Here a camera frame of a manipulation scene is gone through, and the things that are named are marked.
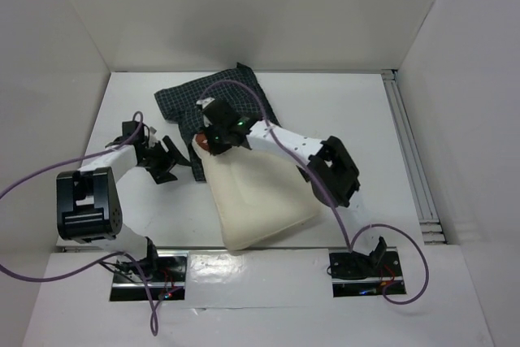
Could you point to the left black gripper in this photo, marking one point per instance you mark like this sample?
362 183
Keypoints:
160 174

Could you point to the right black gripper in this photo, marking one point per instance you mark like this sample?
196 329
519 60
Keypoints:
217 144

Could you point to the dark checked pillowcase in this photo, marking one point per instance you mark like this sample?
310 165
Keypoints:
227 96

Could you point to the cream pillow with bear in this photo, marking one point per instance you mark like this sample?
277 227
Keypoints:
257 195

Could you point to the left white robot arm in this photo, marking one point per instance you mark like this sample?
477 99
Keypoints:
89 210

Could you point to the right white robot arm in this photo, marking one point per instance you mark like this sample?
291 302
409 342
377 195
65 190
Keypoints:
333 175

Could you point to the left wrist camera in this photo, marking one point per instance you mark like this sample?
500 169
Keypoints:
150 133

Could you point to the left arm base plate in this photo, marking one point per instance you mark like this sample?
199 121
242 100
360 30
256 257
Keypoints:
166 282

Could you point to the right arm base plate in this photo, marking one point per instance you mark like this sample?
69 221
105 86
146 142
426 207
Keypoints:
352 276

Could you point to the aluminium rail frame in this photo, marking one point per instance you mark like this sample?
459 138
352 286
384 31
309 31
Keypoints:
429 222

